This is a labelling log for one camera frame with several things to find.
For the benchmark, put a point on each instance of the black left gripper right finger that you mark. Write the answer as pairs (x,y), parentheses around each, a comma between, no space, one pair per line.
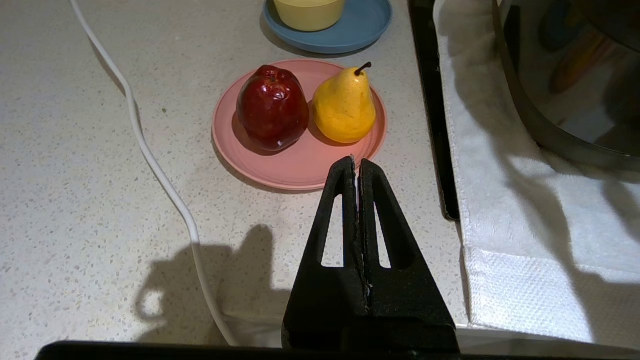
(410,310)

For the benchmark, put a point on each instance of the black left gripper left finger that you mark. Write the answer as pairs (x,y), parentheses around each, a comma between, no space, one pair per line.
(325,310)

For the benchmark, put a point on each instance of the black rice cooker body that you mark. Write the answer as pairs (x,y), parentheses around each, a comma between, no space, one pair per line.
(575,75)

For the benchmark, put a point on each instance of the yellow bowl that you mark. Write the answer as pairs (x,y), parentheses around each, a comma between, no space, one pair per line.
(309,12)

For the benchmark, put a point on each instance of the white towel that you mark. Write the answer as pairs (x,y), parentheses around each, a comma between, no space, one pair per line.
(525,230)

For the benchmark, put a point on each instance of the pink plate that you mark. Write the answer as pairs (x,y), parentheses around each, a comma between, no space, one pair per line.
(300,165)

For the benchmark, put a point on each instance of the yellow pear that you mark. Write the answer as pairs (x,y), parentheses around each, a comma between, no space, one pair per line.
(344,107)

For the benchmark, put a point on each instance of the red apple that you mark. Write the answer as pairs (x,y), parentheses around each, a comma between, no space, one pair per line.
(272,107)

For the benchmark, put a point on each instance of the blue plate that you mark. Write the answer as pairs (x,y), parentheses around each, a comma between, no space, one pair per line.
(362,30)

